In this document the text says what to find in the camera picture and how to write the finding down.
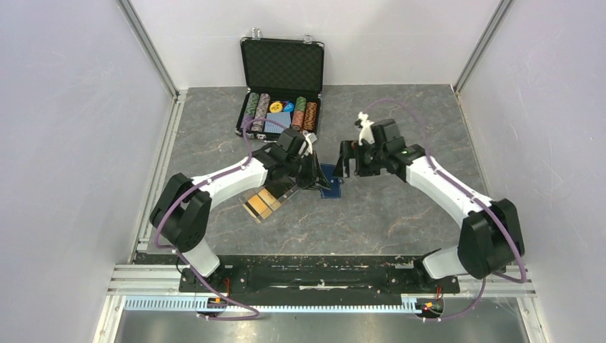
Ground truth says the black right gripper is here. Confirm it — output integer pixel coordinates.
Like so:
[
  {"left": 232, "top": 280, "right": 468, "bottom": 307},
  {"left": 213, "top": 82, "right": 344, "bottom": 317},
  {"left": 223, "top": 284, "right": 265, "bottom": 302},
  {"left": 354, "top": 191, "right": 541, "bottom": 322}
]
[{"left": 332, "top": 140, "right": 387, "bottom": 178}]

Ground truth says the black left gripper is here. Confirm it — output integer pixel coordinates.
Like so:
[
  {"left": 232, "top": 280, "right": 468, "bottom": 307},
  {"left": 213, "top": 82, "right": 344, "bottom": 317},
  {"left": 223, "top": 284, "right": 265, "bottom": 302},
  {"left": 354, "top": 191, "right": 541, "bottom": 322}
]
[{"left": 284, "top": 151, "right": 331, "bottom": 192}]

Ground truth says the blue leather card holder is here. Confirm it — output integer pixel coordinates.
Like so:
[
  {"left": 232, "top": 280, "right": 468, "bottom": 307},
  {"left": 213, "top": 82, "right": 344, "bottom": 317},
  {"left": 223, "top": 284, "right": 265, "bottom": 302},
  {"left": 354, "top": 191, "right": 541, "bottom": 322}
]
[{"left": 320, "top": 164, "right": 342, "bottom": 199}]

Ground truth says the clear acrylic card box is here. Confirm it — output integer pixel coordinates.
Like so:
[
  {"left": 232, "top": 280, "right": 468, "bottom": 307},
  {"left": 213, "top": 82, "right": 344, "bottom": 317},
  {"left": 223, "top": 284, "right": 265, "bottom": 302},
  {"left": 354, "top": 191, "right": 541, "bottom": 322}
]
[{"left": 239, "top": 178, "right": 299, "bottom": 224}]

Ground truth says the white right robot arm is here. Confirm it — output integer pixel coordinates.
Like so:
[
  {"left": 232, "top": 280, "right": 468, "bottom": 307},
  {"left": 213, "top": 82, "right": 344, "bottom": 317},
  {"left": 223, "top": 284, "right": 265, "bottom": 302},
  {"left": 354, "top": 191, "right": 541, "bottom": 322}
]
[{"left": 334, "top": 112, "right": 526, "bottom": 292}]

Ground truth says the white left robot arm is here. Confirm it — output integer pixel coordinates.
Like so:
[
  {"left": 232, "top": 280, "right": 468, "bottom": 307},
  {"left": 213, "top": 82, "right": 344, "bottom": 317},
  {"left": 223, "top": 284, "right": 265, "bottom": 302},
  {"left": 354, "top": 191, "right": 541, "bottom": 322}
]
[{"left": 149, "top": 142, "right": 331, "bottom": 292}]

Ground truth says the black VIP card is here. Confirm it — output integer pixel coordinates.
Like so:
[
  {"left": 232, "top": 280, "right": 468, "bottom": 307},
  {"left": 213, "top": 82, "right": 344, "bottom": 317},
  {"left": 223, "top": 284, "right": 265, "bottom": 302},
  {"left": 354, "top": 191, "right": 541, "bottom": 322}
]
[{"left": 265, "top": 179, "right": 299, "bottom": 201}]

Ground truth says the gold VIP card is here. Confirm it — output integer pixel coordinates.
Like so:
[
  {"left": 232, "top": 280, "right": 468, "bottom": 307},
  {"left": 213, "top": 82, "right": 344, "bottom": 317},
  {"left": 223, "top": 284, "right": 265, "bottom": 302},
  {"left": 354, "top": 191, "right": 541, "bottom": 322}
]
[{"left": 243, "top": 189, "right": 282, "bottom": 222}]

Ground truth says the blue playing card deck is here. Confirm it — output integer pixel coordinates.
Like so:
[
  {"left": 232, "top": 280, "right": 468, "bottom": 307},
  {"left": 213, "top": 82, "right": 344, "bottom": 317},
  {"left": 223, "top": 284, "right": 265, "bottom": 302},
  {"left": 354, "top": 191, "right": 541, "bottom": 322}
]
[{"left": 264, "top": 112, "right": 292, "bottom": 134}]

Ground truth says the yellow dealer button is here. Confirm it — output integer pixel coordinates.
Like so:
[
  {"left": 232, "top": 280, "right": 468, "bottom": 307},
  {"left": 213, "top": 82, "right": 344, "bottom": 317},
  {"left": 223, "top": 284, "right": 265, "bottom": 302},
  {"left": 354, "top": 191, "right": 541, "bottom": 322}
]
[{"left": 269, "top": 101, "right": 284, "bottom": 113}]

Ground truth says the black poker chip case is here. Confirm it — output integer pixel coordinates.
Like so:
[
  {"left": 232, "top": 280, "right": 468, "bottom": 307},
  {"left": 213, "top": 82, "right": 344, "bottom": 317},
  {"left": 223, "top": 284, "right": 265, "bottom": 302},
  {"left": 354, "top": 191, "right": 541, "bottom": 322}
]
[{"left": 235, "top": 27, "right": 325, "bottom": 136}]

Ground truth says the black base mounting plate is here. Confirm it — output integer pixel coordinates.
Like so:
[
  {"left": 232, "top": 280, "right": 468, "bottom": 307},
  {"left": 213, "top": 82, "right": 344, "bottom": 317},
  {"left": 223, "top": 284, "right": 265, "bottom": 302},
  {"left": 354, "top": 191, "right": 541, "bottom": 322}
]
[{"left": 133, "top": 252, "right": 461, "bottom": 307}]

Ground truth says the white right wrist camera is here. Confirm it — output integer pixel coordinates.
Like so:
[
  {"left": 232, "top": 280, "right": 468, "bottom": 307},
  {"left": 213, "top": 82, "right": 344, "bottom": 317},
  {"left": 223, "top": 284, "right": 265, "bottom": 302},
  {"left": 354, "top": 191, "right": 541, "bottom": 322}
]
[{"left": 354, "top": 111, "right": 375, "bottom": 146}]

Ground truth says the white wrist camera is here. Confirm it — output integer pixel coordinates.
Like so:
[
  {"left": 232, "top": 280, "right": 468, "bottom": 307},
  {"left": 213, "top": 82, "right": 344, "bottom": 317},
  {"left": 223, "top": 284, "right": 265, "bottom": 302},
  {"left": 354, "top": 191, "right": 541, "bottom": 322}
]
[
  {"left": 354, "top": 111, "right": 375, "bottom": 146},
  {"left": 299, "top": 130, "right": 317, "bottom": 156}
]

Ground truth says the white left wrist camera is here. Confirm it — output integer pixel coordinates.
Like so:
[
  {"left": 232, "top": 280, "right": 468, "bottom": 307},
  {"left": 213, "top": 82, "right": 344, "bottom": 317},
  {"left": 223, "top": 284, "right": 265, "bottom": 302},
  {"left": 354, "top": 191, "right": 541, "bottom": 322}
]
[{"left": 299, "top": 130, "right": 317, "bottom": 156}]

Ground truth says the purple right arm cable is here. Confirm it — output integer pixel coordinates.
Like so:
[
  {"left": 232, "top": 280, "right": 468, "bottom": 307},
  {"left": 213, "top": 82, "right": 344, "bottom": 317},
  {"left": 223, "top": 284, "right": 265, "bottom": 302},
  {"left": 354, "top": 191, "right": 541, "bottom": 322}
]
[{"left": 362, "top": 98, "right": 528, "bottom": 324}]

